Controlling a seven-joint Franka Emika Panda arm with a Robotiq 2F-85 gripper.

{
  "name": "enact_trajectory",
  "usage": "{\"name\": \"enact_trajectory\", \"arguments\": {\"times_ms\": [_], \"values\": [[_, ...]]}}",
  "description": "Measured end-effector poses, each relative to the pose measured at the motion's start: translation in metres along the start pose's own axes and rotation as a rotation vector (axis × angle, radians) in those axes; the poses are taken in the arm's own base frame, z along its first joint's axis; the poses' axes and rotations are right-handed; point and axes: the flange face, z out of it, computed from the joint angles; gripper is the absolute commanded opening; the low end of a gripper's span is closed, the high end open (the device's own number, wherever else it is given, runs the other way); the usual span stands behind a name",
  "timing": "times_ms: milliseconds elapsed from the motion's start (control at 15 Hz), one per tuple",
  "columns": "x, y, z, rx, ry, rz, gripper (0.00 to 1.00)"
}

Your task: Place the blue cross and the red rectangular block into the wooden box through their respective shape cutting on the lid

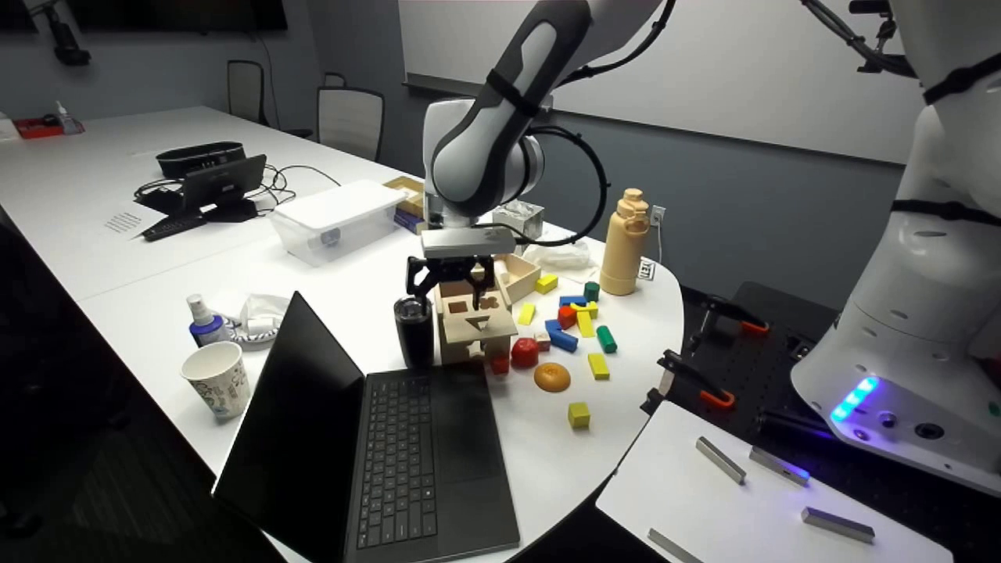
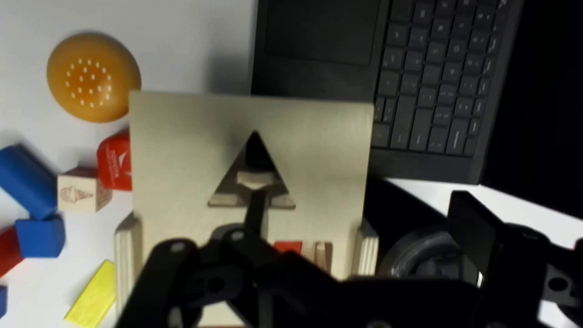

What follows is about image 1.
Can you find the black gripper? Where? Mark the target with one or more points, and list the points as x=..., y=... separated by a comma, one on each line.
x=450, y=270

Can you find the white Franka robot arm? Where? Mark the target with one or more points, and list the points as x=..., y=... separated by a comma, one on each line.
x=480, y=159

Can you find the wooden shape sorter box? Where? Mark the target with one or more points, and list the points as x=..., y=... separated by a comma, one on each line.
x=474, y=330

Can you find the open wooden tray box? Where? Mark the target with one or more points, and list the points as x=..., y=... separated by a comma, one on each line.
x=519, y=279

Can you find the yellow rectangular block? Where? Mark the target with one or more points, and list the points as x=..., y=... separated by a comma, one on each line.
x=526, y=313
x=545, y=283
x=597, y=365

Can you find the small red block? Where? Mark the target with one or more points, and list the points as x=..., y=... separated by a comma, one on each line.
x=498, y=365

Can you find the silver tissue box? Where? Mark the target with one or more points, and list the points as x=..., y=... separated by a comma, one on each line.
x=518, y=217

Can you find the red round block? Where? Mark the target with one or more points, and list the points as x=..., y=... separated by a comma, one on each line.
x=523, y=352

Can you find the cardboard box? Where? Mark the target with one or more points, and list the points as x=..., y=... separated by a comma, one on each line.
x=407, y=191

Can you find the small natural wood block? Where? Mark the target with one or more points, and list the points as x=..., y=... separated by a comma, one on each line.
x=541, y=343

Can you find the blue arch block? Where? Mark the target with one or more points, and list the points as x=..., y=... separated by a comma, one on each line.
x=571, y=302

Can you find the orange dome block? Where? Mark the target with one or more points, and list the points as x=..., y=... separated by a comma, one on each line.
x=551, y=377

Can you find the long yellow block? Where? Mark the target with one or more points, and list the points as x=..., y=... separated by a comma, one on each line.
x=582, y=326

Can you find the green hexagonal block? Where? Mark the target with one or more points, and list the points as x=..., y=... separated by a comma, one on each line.
x=593, y=292

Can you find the yellow arch block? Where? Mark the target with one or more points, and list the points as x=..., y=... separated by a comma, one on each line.
x=589, y=307

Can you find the green cylinder block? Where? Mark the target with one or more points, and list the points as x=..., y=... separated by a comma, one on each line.
x=603, y=340

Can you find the yellow cube block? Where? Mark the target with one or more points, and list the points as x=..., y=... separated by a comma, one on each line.
x=578, y=415

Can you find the black tumbler mug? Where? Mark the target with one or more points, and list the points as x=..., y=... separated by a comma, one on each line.
x=415, y=335

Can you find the clear plastic storage container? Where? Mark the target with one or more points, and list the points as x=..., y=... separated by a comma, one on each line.
x=334, y=219

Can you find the tan water bottle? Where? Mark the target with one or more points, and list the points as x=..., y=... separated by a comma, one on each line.
x=624, y=243

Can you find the black laptop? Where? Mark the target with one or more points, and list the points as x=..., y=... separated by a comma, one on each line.
x=363, y=449

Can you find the clear plastic bag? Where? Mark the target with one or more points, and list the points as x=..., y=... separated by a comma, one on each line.
x=260, y=318

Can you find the grey office chair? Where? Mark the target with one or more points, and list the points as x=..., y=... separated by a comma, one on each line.
x=245, y=89
x=333, y=78
x=351, y=117

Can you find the patterned paper cup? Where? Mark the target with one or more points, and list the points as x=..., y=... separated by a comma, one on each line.
x=218, y=380

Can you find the black tablet on stand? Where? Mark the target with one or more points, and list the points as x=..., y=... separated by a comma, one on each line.
x=204, y=191

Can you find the grey metal bar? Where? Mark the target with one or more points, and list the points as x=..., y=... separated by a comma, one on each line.
x=837, y=523
x=719, y=461
x=674, y=544
x=780, y=467

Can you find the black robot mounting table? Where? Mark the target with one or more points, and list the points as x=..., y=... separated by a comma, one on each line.
x=776, y=365

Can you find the white panel board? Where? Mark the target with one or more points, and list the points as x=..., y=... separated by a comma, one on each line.
x=753, y=502

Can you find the red and white packet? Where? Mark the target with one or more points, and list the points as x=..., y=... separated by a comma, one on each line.
x=40, y=125

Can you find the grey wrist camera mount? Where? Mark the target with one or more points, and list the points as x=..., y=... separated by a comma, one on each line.
x=467, y=243

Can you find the wall whiteboard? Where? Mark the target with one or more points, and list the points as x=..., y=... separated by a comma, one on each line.
x=753, y=73

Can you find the black wall television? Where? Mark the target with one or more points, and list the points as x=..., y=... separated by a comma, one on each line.
x=176, y=15

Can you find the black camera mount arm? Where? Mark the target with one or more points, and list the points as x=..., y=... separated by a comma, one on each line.
x=881, y=57

